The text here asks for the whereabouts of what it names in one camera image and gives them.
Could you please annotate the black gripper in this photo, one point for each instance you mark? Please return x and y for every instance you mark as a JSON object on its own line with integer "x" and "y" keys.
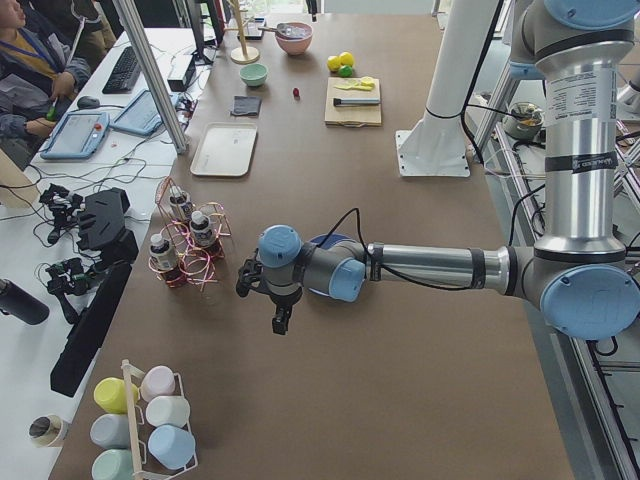
{"x": 283, "y": 299}

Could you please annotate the blue plate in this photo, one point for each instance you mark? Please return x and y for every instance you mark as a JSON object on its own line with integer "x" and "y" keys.
{"x": 328, "y": 241}

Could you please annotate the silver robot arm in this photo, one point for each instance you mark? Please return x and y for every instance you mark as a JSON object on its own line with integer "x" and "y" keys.
{"x": 574, "y": 273}

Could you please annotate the dark drink bottle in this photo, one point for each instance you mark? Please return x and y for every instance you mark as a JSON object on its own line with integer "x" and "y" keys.
{"x": 201, "y": 229}
{"x": 180, "y": 203}
{"x": 164, "y": 258}

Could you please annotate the pink cup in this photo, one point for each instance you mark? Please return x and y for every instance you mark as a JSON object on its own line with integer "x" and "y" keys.
{"x": 158, "y": 381}

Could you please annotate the white cup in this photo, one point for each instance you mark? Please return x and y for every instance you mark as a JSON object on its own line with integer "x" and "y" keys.
{"x": 168, "y": 410}

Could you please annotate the cream rabbit tray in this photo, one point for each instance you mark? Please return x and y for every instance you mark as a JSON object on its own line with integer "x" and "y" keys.
{"x": 225, "y": 150}

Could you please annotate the blue cup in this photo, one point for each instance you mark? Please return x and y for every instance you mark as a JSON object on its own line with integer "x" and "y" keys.
{"x": 173, "y": 447}

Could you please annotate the white cup rack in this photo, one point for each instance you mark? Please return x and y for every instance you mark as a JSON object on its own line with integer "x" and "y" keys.
{"x": 145, "y": 465}

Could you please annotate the yellow cup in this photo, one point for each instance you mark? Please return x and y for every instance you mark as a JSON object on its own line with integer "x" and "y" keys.
{"x": 109, "y": 395}

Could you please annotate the grey folded cloth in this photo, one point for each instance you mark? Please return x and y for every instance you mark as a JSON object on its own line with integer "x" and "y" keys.
{"x": 246, "y": 106}

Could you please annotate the wooden cutting board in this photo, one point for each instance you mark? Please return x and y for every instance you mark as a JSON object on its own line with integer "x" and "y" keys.
{"x": 354, "y": 116}

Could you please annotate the grey cup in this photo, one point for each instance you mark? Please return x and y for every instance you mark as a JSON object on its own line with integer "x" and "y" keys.
{"x": 111, "y": 431}

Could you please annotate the green bowl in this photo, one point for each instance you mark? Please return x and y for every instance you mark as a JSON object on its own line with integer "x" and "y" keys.
{"x": 254, "y": 75}

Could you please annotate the yellow plastic knife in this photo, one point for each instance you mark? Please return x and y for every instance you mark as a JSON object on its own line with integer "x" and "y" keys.
{"x": 358, "y": 86}

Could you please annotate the blue teach pendant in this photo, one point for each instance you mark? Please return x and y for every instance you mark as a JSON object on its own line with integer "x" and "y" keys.
{"x": 139, "y": 117}
{"x": 77, "y": 135}

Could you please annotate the lemon slice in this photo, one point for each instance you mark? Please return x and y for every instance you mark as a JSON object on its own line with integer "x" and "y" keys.
{"x": 367, "y": 81}

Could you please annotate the mint green cup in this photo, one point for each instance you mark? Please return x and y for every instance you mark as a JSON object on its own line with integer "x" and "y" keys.
{"x": 113, "y": 464}

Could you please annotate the green lime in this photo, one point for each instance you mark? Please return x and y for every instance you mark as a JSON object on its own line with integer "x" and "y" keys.
{"x": 345, "y": 71}

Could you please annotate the yellow lemon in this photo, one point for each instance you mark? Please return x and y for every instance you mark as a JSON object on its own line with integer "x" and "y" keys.
{"x": 346, "y": 58}
{"x": 333, "y": 63}

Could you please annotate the wooden cup tree stand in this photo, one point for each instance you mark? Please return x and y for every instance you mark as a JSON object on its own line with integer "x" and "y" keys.
{"x": 244, "y": 54}

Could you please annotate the black water bottle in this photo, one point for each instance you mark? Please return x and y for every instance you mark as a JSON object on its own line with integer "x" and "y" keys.
{"x": 22, "y": 305}

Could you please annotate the pink ice bowl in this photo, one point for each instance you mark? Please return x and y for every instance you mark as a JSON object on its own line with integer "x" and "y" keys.
{"x": 299, "y": 39}

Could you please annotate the steel ice scoop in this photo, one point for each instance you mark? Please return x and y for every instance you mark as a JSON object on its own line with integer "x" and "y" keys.
{"x": 287, "y": 30}

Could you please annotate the black keyboard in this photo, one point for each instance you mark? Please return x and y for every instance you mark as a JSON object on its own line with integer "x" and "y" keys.
{"x": 124, "y": 74}

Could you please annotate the seated person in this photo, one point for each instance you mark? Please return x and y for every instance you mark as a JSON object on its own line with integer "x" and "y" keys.
{"x": 40, "y": 77}

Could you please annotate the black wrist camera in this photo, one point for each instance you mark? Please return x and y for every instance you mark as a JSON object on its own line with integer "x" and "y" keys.
{"x": 250, "y": 278}

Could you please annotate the copper wire bottle rack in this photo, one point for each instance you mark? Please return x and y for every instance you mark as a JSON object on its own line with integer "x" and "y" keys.
{"x": 197, "y": 265}

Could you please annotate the aluminium frame post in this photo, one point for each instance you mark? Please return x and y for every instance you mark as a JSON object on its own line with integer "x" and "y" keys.
{"x": 130, "y": 20}

